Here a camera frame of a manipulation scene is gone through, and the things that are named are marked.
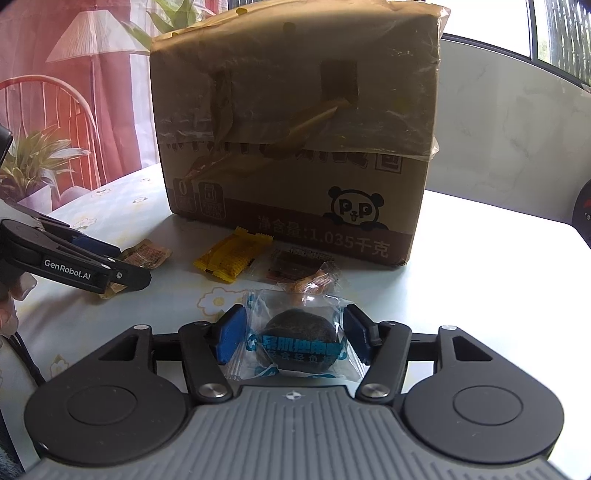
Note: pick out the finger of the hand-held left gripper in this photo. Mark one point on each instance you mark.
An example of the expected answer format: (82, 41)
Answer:
(131, 279)
(94, 247)

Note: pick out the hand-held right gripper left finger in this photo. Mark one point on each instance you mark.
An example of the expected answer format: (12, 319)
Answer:
(231, 334)

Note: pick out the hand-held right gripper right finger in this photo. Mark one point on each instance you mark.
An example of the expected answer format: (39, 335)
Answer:
(358, 334)

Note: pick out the small brown snack packet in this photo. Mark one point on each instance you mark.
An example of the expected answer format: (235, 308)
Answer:
(147, 256)

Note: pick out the clear blue print cake packet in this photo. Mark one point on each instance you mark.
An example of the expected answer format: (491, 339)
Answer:
(295, 337)

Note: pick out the taped cardboard box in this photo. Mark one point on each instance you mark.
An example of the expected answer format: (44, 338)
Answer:
(295, 115)

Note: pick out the person's left hand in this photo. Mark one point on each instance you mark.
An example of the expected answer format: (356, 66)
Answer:
(11, 309)

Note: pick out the small orange candy packet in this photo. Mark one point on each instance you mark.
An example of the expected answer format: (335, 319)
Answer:
(311, 282)

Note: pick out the small yellow snack packet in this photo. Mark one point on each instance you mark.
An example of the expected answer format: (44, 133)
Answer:
(228, 261)

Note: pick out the dark brown snack packet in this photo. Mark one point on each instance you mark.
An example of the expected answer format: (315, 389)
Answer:
(293, 267)

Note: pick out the printed curtain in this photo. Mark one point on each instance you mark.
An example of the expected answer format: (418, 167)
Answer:
(69, 92)

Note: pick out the window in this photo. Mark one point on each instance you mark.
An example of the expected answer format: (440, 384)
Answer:
(561, 37)

